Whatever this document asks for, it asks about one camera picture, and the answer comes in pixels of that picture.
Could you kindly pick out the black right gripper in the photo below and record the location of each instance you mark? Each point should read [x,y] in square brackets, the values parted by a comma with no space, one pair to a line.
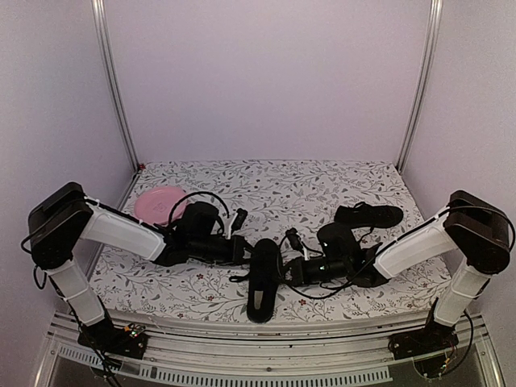
[298,273]

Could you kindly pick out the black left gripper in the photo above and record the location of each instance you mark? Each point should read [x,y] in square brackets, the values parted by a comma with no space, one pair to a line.
[236,251]

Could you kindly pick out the black canvas shoe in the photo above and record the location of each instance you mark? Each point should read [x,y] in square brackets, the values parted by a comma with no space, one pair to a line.
[364,215]
[263,281]

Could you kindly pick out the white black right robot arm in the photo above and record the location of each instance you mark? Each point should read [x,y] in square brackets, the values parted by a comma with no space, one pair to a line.
[483,234]

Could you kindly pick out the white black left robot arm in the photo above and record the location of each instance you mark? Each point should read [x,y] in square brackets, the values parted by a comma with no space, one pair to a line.
[68,217]

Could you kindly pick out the floral patterned table mat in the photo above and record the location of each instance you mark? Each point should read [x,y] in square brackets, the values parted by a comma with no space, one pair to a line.
[278,195]

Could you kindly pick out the pink plastic plate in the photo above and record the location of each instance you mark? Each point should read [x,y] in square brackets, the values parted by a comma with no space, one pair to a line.
[154,205]

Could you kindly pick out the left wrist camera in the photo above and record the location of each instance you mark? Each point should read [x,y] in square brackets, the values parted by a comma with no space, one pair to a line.
[236,222]

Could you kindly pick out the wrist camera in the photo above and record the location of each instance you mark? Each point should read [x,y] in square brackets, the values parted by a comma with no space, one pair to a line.
[296,243]
[236,222]

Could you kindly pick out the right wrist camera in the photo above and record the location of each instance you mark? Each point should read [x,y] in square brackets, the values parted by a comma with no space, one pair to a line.
[296,243]

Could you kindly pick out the aluminium front rail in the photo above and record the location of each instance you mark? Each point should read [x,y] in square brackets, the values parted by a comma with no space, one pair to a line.
[338,353]

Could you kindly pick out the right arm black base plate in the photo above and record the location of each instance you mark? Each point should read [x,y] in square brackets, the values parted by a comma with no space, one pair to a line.
[432,337]

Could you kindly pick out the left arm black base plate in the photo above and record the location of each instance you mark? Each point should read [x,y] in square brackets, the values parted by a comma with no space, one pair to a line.
[129,341]

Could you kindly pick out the left aluminium frame post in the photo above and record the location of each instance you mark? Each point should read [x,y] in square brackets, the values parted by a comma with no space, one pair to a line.
[102,31]

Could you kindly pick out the aluminium frame post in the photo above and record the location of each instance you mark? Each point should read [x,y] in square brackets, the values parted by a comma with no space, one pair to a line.
[102,31]
[428,55]

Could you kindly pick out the right aluminium frame post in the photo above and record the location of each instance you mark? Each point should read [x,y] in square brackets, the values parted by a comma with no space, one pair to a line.
[428,55]

